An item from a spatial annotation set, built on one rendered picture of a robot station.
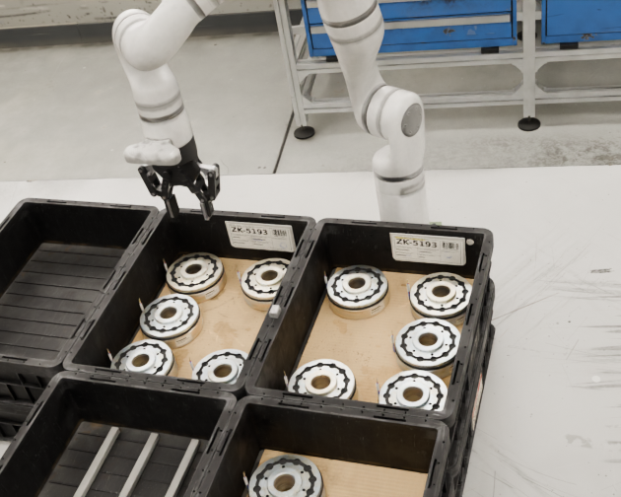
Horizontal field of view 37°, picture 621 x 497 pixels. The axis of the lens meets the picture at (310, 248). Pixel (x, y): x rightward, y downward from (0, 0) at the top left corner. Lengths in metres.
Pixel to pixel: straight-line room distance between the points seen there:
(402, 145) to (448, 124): 1.87
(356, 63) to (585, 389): 0.65
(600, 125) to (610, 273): 1.70
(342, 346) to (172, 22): 0.57
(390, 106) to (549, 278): 0.45
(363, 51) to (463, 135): 1.93
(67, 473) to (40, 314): 0.38
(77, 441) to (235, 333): 0.30
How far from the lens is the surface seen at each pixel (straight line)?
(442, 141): 3.40
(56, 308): 1.74
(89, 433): 1.50
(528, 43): 3.28
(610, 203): 1.95
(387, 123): 1.59
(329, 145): 3.45
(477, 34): 3.27
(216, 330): 1.57
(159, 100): 1.40
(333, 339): 1.51
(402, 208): 1.70
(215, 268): 1.65
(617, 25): 3.28
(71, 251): 1.85
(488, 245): 1.50
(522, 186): 2.00
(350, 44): 1.50
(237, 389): 1.34
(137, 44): 1.35
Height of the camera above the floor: 1.90
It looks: 39 degrees down
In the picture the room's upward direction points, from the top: 11 degrees counter-clockwise
